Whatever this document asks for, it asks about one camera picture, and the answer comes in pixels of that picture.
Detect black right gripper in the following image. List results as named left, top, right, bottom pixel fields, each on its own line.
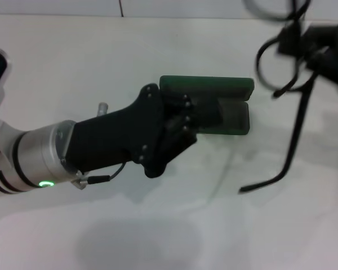
left=278, top=19, right=338, bottom=97

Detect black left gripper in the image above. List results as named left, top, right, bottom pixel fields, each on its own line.
left=65, top=83, right=198, bottom=179

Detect green glasses case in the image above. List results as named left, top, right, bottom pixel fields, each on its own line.
left=158, top=75, right=255, bottom=136

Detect black thin-frame glasses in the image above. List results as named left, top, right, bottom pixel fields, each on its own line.
left=238, top=38, right=318, bottom=195

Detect dark right gripper cable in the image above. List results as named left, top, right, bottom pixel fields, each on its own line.
left=243, top=0, right=313, bottom=23

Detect dark gripper cable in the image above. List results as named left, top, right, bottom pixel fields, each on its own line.
left=86, top=162, right=128, bottom=184
left=243, top=0, right=313, bottom=23

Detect dark left gripper cable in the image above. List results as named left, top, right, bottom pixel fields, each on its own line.
left=86, top=162, right=128, bottom=184

